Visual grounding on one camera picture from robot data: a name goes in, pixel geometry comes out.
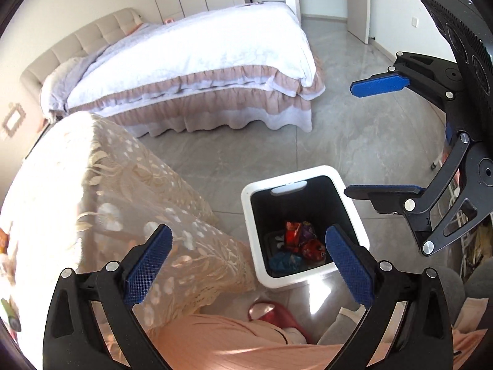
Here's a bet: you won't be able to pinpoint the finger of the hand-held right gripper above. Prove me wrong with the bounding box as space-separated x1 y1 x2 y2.
344 132 493 257
350 50 467 105

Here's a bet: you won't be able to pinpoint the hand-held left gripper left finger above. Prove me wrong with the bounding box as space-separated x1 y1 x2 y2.
43 224 181 370

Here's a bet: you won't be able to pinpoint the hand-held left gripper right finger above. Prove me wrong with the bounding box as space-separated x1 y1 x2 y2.
325 224 454 370

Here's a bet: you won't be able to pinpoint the white trash bin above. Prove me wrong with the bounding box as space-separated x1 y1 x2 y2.
241 165 370 290

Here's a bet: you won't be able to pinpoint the round red snack packet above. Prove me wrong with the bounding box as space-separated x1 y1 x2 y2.
300 239 328 265

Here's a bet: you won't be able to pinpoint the purple snack packet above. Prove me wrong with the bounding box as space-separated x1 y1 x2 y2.
301 221 321 243

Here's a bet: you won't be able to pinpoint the blue snack packet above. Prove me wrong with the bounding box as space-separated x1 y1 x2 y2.
268 252 309 275

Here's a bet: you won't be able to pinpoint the orange red snack packet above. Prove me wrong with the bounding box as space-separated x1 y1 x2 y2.
284 221 304 249

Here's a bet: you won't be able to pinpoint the white door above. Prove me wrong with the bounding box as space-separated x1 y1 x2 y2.
346 0 373 44

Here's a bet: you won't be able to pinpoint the pink red slipper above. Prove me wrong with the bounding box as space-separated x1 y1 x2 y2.
248 301 309 344

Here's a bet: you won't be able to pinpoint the table with floral lace cloth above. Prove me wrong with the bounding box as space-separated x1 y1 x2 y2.
0 111 258 357

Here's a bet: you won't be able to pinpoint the person's pink trouser legs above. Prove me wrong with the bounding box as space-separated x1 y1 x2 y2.
98 311 493 370

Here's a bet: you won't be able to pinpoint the green packet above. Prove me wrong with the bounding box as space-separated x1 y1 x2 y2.
0 298 21 331

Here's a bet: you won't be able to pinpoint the pink white bed skirt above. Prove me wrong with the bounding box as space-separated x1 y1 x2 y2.
90 94 313 138

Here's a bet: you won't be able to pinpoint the bed with white duvet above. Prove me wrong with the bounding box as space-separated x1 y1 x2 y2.
40 2 326 119

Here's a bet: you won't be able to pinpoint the white pillow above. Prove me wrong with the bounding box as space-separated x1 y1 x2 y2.
40 57 99 117

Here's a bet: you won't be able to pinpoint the beige upholstered bed headboard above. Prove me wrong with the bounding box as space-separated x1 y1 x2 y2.
20 7 141 95

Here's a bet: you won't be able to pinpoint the ornate wall frame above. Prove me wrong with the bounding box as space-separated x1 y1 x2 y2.
2 102 26 138

